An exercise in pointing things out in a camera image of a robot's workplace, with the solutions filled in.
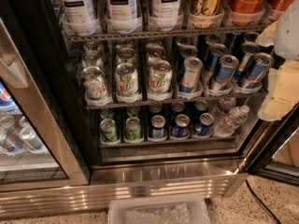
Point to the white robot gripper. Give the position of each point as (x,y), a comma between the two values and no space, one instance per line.
(288,32)

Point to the red bull can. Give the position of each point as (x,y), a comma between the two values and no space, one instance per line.
(224,72)
(189,85)
(256,71)

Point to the blue pepsi can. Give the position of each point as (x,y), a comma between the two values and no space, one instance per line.
(203,125)
(157,128)
(180,128)

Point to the open fridge glass door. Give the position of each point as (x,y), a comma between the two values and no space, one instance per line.
(274,154)

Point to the yellow soda can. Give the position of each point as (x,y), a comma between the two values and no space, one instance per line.
(202,9)

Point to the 7up can front right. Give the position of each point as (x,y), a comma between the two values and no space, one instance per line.
(160,81)

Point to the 7up can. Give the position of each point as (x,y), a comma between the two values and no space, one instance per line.
(127,83)
(160,81)
(95,86)

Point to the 7up can front middle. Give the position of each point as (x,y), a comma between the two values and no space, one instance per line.
(127,83)

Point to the green can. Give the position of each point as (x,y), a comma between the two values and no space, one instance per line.
(109,132)
(133,130)

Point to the green can bottom left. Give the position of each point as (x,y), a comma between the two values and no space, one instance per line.
(109,132)

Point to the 7up can front left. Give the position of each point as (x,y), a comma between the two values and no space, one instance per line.
(95,86)

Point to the steel fridge left door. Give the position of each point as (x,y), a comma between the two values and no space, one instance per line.
(36,148)

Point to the pepsi can behind left door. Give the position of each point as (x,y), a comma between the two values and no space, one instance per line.
(6,102)

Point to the clear water bottle front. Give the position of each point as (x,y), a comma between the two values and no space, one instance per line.
(231,121)

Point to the white tea bottle right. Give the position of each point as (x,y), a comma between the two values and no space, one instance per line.
(164,15)

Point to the white tea bottle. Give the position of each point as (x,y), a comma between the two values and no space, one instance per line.
(164,15)
(80,17)
(122,16)

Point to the white tea bottle middle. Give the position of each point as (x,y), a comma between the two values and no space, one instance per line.
(122,16)

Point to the white tea bottle left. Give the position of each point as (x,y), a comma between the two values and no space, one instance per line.
(80,17)

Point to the clear plastic bin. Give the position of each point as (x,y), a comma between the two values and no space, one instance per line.
(170,209)

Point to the top wire shelf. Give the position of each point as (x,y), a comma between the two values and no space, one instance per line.
(150,34)

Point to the wire shelf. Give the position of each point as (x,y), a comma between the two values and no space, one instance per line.
(150,34)
(141,99)

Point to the middle wire shelf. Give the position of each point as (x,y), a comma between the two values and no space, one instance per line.
(141,99)

